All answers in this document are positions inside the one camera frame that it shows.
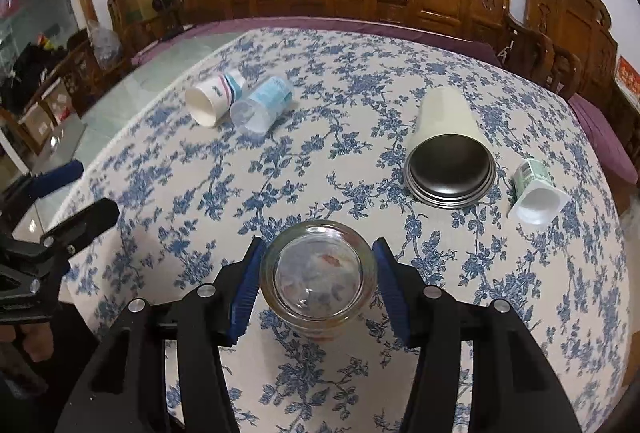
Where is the clear plastic cup blue label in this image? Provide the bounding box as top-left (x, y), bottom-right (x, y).
top-left (229, 76), bottom-right (296, 137)

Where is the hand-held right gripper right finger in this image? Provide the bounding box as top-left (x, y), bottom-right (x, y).
top-left (372, 237), bottom-right (584, 433)

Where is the red wall sign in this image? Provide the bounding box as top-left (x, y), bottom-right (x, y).
top-left (614, 55), bottom-right (640, 95)

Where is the long purple seat cushion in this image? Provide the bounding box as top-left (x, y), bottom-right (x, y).
top-left (129, 15), bottom-right (503, 67)

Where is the blue floral tablecloth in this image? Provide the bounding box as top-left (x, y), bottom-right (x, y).
top-left (59, 27), bottom-right (632, 433)

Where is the dark wooden side chair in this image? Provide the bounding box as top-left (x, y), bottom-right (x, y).
top-left (30, 37), bottom-right (135, 116)

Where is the clear plastic bag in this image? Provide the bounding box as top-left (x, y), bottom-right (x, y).
top-left (89, 20), bottom-right (125, 70)

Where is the carved wooden chair back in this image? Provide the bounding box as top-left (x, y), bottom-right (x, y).
top-left (523, 0), bottom-right (621, 100)

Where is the cream metal tumbler cup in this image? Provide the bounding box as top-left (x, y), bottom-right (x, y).
top-left (403, 86), bottom-right (497, 210)

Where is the clear glass cup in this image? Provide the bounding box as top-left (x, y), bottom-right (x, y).
top-left (259, 220), bottom-right (379, 340)

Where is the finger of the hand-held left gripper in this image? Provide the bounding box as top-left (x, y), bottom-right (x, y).
top-left (0, 160), bottom-right (85, 215)
top-left (41, 198), bottom-right (121, 265)

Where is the small white cup green label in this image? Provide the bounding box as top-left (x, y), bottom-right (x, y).
top-left (507, 158), bottom-right (571, 229)

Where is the white striped paper cup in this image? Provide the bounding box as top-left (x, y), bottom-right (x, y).
top-left (184, 68), bottom-right (247, 129)

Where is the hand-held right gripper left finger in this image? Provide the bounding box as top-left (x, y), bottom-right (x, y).
top-left (55, 236), bottom-right (265, 433)

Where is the person's left hand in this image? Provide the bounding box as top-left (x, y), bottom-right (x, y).
top-left (14, 320), bottom-right (57, 365)

